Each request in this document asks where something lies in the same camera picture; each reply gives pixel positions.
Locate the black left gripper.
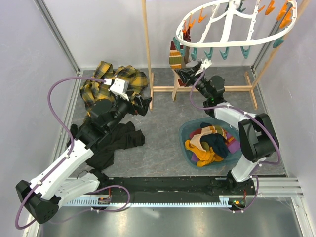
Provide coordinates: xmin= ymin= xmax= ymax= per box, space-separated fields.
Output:
xmin=106 ymin=90 xmax=152 ymax=132

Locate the teal plastic tub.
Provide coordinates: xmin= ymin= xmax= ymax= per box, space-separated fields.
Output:
xmin=179 ymin=118 xmax=241 ymax=168

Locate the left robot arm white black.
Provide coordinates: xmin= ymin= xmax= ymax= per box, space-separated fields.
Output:
xmin=16 ymin=94 xmax=152 ymax=224

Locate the white oval clip hanger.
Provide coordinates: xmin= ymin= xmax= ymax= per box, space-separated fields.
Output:
xmin=173 ymin=0 xmax=298 ymax=61

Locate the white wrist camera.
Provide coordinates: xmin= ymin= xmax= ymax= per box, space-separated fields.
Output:
xmin=195 ymin=58 xmax=212 ymax=75
xmin=104 ymin=77 xmax=130 ymax=101

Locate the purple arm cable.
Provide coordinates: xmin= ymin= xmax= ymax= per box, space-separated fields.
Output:
xmin=189 ymin=70 xmax=281 ymax=178
xmin=15 ymin=76 xmax=108 ymax=230

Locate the wooden clothes rack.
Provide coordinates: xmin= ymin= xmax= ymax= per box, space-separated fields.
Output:
xmin=142 ymin=0 xmax=311 ymax=110

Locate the yellow plaid shirt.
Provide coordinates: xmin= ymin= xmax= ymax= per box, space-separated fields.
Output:
xmin=79 ymin=61 xmax=149 ymax=116

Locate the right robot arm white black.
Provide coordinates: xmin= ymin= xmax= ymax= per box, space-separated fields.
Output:
xmin=175 ymin=66 xmax=280 ymax=195

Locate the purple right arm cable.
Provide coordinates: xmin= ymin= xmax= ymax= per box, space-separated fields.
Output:
xmin=189 ymin=70 xmax=281 ymax=178

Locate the aluminium corner post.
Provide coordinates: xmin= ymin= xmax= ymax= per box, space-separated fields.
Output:
xmin=34 ymin=0 xmax=81 ymax=74

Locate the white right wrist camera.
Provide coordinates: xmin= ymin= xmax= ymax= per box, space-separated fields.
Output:
xmin=195 ymin=58 xmax=212 ymax=75

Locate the navy blue sock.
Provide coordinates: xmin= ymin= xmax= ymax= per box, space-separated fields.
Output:
xmin=200 ymin=122 xmax=212 ymax=129
xmin=212 ymin=134 xmax=229 ymax=158

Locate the beige maroon white-striped sock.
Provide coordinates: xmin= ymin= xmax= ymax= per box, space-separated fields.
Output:
xmin=169 ymin=47 xmax=190 ymax=102
xmin=169 ymin=41 xmax=183 ymax=70

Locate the maroon beige striped sock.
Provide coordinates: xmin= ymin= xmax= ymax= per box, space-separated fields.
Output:
xmin=189 ymin=127 xmax=210 ymax=152
xmin=201 ymin=125 xmax=227 ymax=141

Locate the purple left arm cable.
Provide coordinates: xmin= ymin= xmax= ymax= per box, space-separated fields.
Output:
xmin=15 ymin=76 xmax=108 ymax=230

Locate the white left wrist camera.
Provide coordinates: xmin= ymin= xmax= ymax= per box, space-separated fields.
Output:
xmin=104 ymin=77 xmax=130 ymax=101

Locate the black garment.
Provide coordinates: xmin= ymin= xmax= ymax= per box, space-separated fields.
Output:
xmin=70 ymin=119 xmax=145 ymax=170

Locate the white slotted cable duct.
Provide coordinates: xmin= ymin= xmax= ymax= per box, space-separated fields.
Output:
xmin=65 ymin=196 xmax=232 ymax=208

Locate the maroon purple striped sock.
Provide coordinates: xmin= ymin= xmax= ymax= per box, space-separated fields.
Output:
xmin=191 ymin=154 xmax=200 ymax=162
xmin=225 ymin=133 xmax=240 ymax=154

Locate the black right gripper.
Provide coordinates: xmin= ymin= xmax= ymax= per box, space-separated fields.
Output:
xmin=175 ymin=64 xmax=211 ymax=100

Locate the mustard yellow sock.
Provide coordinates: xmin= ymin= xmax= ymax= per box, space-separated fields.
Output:
xmin=185 ymin=140 xmax=206 ymax=160
xmin=195 ymin=147 xmax=224 ymax=167

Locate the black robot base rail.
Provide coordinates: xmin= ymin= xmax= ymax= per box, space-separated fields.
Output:
xmin=89 ymin=176 xmax=256 ymax=203

